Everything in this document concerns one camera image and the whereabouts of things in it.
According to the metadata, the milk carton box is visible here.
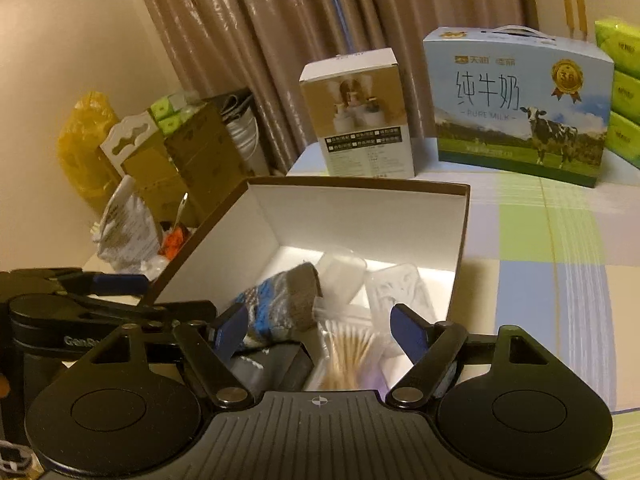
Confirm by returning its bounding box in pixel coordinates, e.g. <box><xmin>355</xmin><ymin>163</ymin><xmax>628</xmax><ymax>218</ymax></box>
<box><xmin>422</xmin><ymin>25</ymin><xmax>615</xmax><ymax>188</ymax></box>

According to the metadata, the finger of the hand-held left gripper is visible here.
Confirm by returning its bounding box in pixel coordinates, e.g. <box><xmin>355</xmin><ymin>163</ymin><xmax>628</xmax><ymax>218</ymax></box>
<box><xmin>0</xmin><ymin>268</ymin><xmax>150</xmax><ymax>296</ymax></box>
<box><xmin>65</xmin><ymin>301</ymin><xmax>217</xmax><ymax>328</ymax></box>

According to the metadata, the bag of cotton swabs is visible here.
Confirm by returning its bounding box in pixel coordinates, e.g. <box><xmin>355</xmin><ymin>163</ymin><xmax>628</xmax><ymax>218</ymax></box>
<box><xmin>311</xmin><ymin>305</ymin><xmax>390</xmax><ymax>392</ymax></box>

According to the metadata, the checked tablecloth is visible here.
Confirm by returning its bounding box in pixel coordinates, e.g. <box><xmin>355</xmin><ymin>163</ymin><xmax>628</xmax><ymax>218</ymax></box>
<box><xmin>287</xmin><ymin>135</ymin><xmax>640</xmax><ymax>480</ymax></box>

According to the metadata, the stack of green tissue packs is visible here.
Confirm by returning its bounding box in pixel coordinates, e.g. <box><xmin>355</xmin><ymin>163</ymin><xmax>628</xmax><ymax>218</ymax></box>
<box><xmin>594</xmin><ymin>16</ymin><xmax>640</xmax><ymax>168</ymax></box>

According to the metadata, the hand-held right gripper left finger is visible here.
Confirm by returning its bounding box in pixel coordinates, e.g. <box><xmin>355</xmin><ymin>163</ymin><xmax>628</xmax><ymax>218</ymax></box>
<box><xmin>82</xmin><ymin>305</ymin><xmax>253</xmax><ymax>408</ymax></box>

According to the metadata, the clear plastic cup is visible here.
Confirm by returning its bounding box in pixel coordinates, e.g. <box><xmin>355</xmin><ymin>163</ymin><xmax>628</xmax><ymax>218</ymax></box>
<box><xmin>314</xmin><ymin>247</ymin><xmax>369</xmax><ymax>307</ymax></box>

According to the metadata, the brown patterned curtain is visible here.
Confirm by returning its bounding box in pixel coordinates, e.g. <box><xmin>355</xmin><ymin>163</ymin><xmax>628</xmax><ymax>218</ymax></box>
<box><xmin>127</xmin><ymin>0</ymin><xmax>541</xmax><ymax>176</ymax></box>

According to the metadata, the striped knitted cloth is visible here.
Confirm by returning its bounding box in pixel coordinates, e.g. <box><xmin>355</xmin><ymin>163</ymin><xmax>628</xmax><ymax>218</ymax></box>
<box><xmin>231</xmin><ymin>261</ymin><xmax>322</xmax><ymax>352</ymax></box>

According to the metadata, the clear box of floss picks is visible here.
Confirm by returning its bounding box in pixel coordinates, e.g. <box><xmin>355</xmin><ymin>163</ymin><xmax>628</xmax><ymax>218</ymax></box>
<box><xmin>364</xmin><ymin>261</ymin><xmax>437</xmax><ymax>358</ymax></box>

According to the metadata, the small green packets bundle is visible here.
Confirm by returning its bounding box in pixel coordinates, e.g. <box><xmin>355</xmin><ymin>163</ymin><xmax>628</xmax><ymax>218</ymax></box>
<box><xmin>150</xmin><ymin>91</ymin><xmax>203</xmax><ymax>135</ymax></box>

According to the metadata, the white and tan product box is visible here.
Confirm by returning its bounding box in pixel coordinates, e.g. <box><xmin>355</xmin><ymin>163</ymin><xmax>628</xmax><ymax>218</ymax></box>
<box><xmin>299</xmin><ymin>47</ymin><xmax>415</xmax><ymax>180</ymax></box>

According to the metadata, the yellow plastic bag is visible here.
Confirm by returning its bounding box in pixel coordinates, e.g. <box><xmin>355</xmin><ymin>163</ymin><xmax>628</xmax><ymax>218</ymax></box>
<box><xmin>57</xmin><ymin>91</ymin><xmax>123</xmax><ymax>206</ymax></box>

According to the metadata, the orange plastic item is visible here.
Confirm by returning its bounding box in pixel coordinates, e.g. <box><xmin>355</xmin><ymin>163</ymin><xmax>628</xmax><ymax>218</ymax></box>
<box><xmin>160</xmin><ymin>225</ymin><xmax>193</xmax><ymax>261</ymax></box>

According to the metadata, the white plastic bag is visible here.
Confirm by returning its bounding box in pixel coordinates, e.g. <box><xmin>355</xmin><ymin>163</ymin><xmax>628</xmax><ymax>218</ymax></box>
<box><xmin>90</xmin><ymin>175</ymin><xmax>168</xmax><ymax>276</ymax></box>

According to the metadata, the black product box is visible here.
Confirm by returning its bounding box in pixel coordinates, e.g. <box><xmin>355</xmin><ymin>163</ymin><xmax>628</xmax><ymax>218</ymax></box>
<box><xmin>234</xmin><ymin>341</ymin><xmax>323</xmax><ymax>393</ymax></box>

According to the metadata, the plain tan cardboard box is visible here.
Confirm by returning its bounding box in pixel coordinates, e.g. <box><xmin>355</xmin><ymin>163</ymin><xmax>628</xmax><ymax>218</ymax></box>
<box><xmin>122</xmin><ymin>145</ymin><xmax>183</xmax><ymax>211</ymax></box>

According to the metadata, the white hang-tab carton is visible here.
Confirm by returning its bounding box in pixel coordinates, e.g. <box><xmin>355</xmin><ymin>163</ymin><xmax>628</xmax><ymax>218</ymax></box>
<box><xmin>100</xmin><ymin>112</ymin><xmax>156</xmax><ymax>176</ymax></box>

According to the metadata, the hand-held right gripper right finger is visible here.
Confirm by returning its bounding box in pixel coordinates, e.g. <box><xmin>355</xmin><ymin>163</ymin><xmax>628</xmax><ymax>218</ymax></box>
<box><xmin>386</xmin><ymin>302</ymin><xmax>558</xmax><ymax>408</ymax></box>

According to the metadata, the printed brown cardboard carton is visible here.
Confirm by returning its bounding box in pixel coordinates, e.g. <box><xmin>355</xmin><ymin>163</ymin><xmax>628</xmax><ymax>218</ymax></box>
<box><xmin>164</xmin><ymin>105</ymin><xmax>236</xmax><ymax>226</ymax></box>

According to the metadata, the brown cardboard box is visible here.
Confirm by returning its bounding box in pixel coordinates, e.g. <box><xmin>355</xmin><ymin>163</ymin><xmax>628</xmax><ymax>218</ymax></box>
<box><xmin>145</xmin><ymin>176</ymin><xmax>472</xmax><ymax>393</ymax></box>

